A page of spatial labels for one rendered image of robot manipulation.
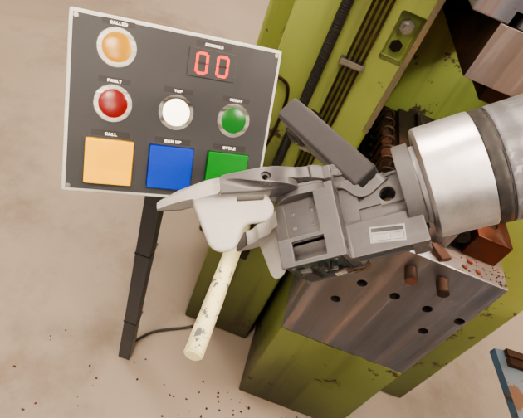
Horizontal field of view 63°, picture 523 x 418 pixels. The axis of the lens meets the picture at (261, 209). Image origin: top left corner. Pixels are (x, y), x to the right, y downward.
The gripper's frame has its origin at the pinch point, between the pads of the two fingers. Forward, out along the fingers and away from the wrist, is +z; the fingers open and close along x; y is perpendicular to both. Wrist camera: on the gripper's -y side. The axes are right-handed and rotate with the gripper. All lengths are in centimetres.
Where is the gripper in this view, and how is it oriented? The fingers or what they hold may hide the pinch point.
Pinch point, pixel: (200, 225)
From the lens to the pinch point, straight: 41.9
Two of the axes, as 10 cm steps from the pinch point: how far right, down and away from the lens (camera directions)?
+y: 1.4, 9.1, -3.9
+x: 3.9, 3.1, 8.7
